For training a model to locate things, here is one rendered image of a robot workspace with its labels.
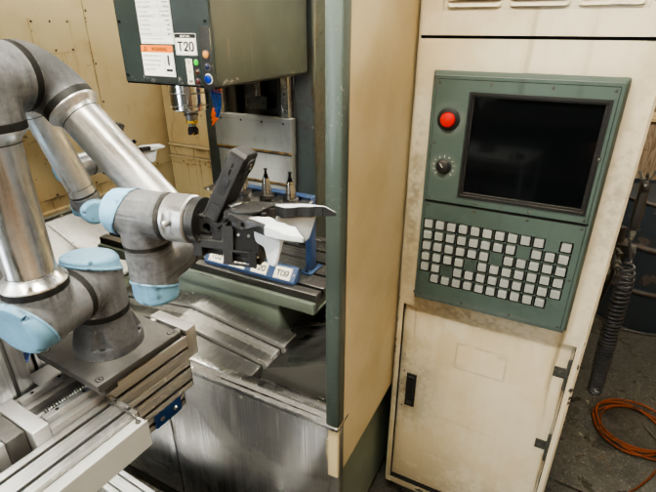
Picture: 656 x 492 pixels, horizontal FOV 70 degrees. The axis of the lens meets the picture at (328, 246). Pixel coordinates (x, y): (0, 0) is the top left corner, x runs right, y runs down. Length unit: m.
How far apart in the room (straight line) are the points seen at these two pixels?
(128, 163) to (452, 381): 1.29
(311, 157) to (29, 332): 1.70
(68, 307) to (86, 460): 0.30
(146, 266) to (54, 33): 2.31
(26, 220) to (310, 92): 1.64
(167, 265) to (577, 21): 1.05
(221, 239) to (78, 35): 2.46
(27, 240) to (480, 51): 1.10
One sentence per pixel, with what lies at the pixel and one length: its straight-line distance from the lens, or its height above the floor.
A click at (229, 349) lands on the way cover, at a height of 0.72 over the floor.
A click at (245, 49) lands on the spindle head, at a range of 1.91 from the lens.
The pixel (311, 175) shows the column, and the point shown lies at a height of 1.14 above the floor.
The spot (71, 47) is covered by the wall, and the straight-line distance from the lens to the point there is 3.04.
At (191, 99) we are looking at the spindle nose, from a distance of 2.07.
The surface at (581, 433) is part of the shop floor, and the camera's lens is 2.79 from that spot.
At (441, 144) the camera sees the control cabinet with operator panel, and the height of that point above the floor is 1.53.
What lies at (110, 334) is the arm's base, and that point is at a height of 1.22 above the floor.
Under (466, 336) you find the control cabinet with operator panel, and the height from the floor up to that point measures 0.90.
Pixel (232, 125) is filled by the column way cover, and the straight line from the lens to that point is 2.57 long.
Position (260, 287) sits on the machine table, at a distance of 1.92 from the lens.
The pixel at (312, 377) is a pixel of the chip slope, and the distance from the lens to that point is 1.68.
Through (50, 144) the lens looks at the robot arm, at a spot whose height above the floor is 1.54.
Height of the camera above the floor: 1.83
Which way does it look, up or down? 25 degrees down
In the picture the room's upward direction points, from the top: straight up
